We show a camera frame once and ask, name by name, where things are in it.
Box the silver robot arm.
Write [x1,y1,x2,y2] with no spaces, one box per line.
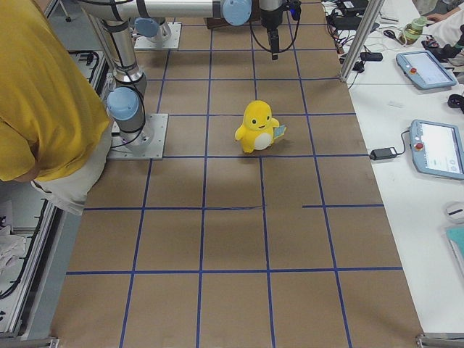
[131,1,252,33]
[79,1,302,94]

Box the yellow plush dinosaur toy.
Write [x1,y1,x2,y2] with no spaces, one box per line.
[234,100,286,154]

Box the teach pendant tablet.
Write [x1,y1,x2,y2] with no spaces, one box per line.
[409,120,463,181]
[396,50,457,90]

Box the teal notebook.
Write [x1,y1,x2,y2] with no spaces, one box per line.
[445,227,464,273]

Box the black power adapter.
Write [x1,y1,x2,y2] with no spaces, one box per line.
[369,147,398,161]

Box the far teach pendant tablet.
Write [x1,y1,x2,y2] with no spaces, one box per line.
[396,50,457,90]

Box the person in yellow shirt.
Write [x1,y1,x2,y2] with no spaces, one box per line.
[1,1,112,215]

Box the aluminium frame post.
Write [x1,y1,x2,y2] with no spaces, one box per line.
[339,0,384,82]

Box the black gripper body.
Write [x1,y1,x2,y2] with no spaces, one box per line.
[259,0,302,29]

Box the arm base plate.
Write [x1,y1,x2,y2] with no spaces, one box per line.
[133,18,182,51]
[107,113,168,160]

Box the green water bottle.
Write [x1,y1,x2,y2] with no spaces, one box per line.
[398,16,427,45]

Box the near teach pendant tablet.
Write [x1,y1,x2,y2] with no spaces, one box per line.
[409,120,463,181]

